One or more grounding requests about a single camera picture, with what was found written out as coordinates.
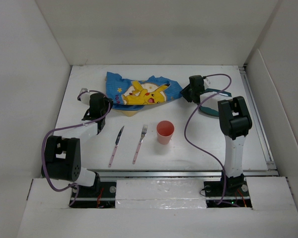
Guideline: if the blue Pikachu cloth placemat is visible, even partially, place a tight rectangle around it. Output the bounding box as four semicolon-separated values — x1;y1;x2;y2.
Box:
106;72;183;117

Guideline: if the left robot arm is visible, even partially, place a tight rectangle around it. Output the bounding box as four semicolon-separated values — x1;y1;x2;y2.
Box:
41;90;113;197

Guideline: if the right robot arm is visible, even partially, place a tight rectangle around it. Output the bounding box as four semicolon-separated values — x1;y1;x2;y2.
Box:
181;75;252;197

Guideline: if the teal plate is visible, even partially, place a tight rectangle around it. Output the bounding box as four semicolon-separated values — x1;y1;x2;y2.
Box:
199;88;232;117

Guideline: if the pink plastic cup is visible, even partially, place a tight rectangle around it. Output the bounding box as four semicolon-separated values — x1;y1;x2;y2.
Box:
156;120;175;145

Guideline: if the white foam block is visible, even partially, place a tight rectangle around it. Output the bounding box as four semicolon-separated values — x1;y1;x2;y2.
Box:
115;179;207;210

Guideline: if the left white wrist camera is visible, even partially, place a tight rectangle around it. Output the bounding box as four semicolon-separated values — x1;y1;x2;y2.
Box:
77;88;91;105

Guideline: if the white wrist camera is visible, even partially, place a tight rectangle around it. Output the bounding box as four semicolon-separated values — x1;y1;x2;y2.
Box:
77;88;91;105
202;76;211;85

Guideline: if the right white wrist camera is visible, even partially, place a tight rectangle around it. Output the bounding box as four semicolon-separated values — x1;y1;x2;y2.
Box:
202;76;211;85

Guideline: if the pink handled knife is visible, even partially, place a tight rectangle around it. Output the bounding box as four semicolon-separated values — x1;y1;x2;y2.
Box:
108;126;125;168

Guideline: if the pink handled fork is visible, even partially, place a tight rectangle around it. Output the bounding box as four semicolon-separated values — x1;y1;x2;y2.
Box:
132;124;148;164

